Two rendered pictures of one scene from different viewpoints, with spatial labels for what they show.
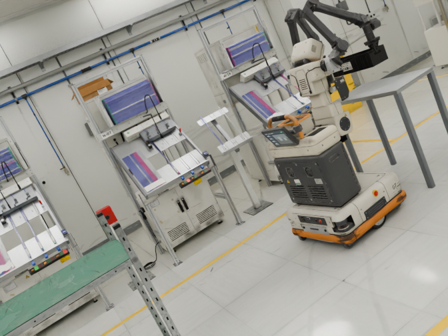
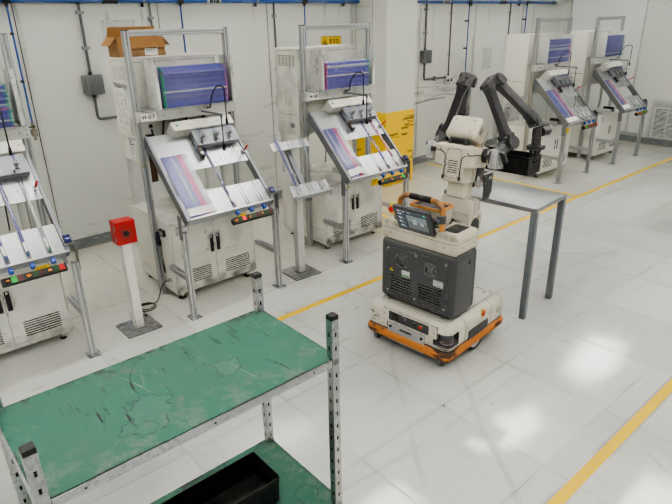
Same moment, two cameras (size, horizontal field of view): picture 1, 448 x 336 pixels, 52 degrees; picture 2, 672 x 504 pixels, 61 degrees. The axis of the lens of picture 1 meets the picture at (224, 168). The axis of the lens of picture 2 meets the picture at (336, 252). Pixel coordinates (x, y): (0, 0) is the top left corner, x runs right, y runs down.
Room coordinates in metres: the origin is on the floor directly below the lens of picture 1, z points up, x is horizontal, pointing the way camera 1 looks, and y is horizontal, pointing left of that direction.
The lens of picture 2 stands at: (0.36, 1.00, 1.94)
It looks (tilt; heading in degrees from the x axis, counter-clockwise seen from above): 22 degrees down; 341
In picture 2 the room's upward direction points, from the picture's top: 1 degrees counter-clockwise
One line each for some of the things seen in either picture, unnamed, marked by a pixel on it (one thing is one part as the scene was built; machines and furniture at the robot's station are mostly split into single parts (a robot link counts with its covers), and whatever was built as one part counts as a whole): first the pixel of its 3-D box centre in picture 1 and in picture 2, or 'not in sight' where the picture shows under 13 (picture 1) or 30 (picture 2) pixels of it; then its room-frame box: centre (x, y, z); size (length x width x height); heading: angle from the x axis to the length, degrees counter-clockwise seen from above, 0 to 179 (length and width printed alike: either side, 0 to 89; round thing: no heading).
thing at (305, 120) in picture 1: (296, 126); (431, 212); (3.18, -0.59, 0.87); 0.23 x 0.15 x 0.11; 26
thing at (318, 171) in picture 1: (313, 160); (431, 255); (3.19, -0.61, 0.59); 0.55 x 0.34 x 0.83; 26
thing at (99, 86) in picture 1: (102, 83); (154, 40); (4.90, 0.76, 1.82); 0.68 x 0.30 x 0.20; 111
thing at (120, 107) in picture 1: (131, 101); (192, 84); (4.66, 0.55, 1.52); 0.51 x 0.13 x 0.27; 111
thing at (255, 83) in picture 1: (277, 119); (345, 171); (5.12, -0.78, 0.65); 1.01 x 0.73 x 1.29; 21
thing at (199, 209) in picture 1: (176, 209); (195, 240); (4.76, 0.65, 0.31); 0.70 x 0.65 x 0.62; 111
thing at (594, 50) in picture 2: not in sight; (594, 87); (7.09, -5.36, 0.95); 1.36 x 0.82 x 1.90; 21
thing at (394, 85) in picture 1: (395, 131); (499, 244); (3.58, -1.39, 0.40); 0.70 x 0.45 x 0.80; 26
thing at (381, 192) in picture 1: (343, 205); (436, 311); (3.24, -0.70, 0.16); 0.67 x 0.64 x 0.25; 116
